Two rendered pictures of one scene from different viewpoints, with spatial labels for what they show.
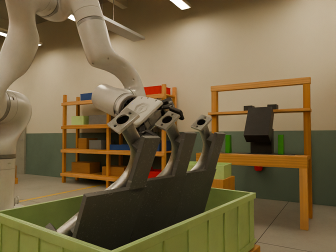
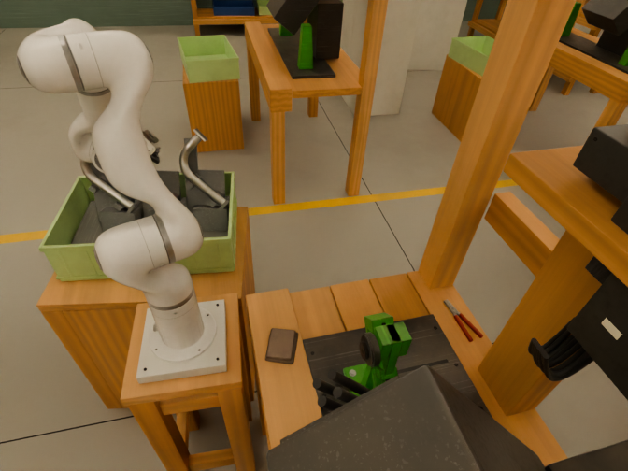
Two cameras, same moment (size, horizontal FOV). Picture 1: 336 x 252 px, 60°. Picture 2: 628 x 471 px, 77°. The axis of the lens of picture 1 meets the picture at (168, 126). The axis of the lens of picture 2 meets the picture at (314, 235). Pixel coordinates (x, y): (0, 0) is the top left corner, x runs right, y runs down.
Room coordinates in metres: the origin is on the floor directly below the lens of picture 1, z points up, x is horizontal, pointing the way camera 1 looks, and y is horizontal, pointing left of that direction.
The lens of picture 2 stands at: (1.21, 1.30, 1.90)
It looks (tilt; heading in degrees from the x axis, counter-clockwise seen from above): 42 degrees down; 224
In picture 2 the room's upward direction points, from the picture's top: 4 degrees clockwise
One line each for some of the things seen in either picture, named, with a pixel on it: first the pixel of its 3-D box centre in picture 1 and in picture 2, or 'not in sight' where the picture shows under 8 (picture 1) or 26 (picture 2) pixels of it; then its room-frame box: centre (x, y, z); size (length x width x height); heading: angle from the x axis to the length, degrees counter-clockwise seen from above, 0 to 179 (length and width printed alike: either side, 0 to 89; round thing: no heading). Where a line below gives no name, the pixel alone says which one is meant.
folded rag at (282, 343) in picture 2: not in sight; (281, 344); (0.82, 0.83, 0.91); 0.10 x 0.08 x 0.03; 39
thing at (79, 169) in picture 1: (114, 138); not in sight; (6.74, 1.24, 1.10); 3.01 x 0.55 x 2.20; 59
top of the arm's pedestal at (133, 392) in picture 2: not in sight; (186, 343); (1.00, 0.59, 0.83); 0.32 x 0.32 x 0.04; 56
